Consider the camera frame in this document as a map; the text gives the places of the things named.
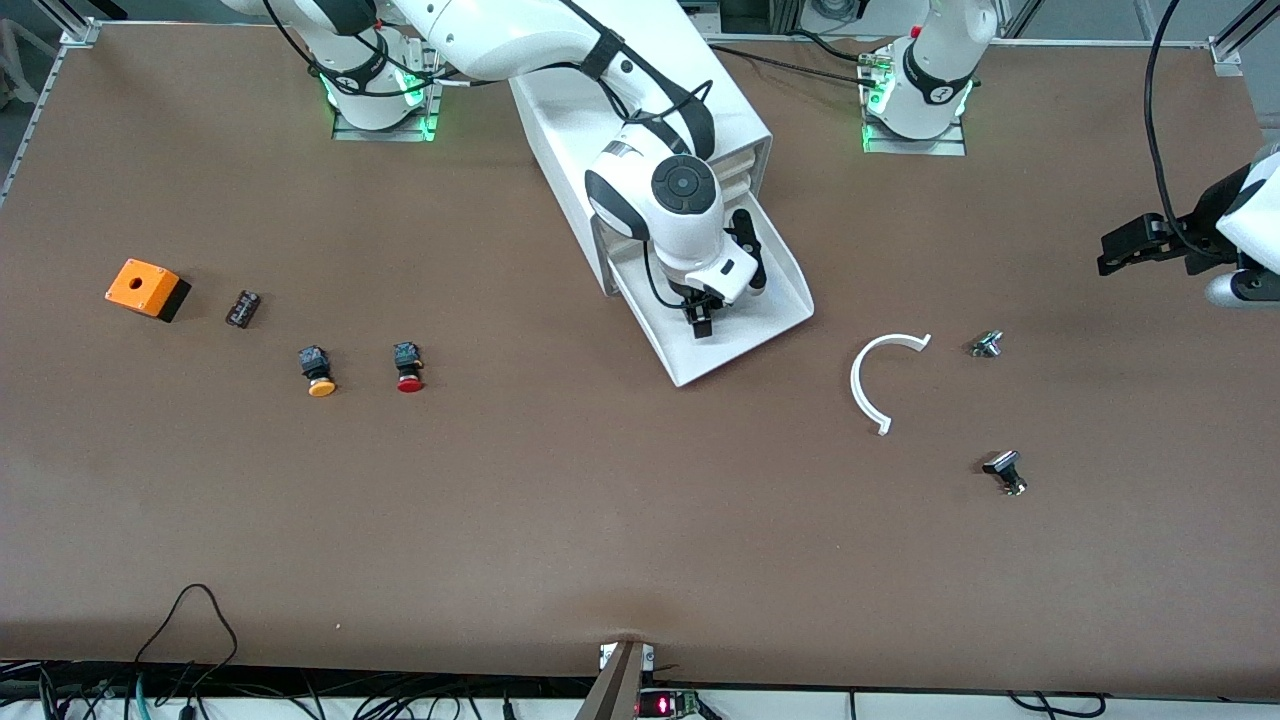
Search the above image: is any black table cable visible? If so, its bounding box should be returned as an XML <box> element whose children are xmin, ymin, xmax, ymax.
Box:
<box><xmin>708</xmin><ymin>42</ymin><xmax>881</xmax><ymax>89</ymax></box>

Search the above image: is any thin black looped cable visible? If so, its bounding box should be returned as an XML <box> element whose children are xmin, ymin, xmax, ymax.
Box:
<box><xmin>135</xmin><ymin>584</ymin><xmax>239</xmax><ymax>691</ymax></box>

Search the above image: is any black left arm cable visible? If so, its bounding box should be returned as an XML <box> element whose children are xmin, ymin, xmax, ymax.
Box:
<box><xmin>1145</xmin><ymin>0</ymin><xmax>1191</xmax><ymax>256</ymax></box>

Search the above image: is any aluminium frame post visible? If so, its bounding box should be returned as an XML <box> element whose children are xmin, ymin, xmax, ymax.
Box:
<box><xmin>1208</xmin><ymin>0</ymin><xmax>1280</xmax><ymax>77</ymax></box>
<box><xmin>38</xmin><ymin>0</ymin><xmax>103</xmax><ymax>47</ymax></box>

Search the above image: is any orange push button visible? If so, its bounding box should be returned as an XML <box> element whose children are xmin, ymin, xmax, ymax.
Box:
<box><xmin>299</xmin><ymin>345</ymin><xmax>338</xmax><ymax>399</ymax></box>

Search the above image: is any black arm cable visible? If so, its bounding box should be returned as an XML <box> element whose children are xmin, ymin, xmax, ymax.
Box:
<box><xmin>556</xmin><ymin>0</ymin><xmax>717</xmax><ymax>313</ymax></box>
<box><xmin>1145</xmin><ymin>0</ymin><xmax>1191</xmax><ymax>256</ymax></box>

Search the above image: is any red lit electronic module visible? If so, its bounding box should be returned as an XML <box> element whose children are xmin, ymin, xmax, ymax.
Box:
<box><xmin>637</xmin><ymin>688</ymin><xmax>706</xmax><ymax>719</ymax></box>

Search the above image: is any brown angled bar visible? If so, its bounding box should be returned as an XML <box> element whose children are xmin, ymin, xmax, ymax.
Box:
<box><xmin>575</xmin><ymin>640</ymin><xmax>646</xmax><ymax>720</ymax></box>

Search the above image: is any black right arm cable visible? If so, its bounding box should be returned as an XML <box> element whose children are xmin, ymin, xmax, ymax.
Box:
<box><xmin>556</xmin><ymin>0</ymin><xmax>717</xmax><ymax>313</ymax></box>

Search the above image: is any orange box with hole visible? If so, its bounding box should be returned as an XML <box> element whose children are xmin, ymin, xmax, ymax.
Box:
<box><xmin>105</xmin><ymin>258</ymin><xmax>192</xmax><ymax>324</ymax></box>

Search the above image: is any aluminium arm base plate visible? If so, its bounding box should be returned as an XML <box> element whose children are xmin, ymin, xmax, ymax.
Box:
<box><xmin>332</xmin><ymin>20</ymin><xmax>446</xmax><ymax>143</ymax></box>
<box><xmin>862</xmin><ymin>40</ymin><xmax>968</xmax><ymax>156</ymax></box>

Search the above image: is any white drawer cabinet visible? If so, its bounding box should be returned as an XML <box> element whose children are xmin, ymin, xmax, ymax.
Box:
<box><xmin>508</xmin><ymin>0</ymin><xmax>773</xmax><ymax>298</ymax></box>

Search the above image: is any white open ring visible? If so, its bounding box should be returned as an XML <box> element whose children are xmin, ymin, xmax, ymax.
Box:
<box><xmin>850</xmin><ymin>332</ymin><xmax>933</xmax><ymax>437</ymax></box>

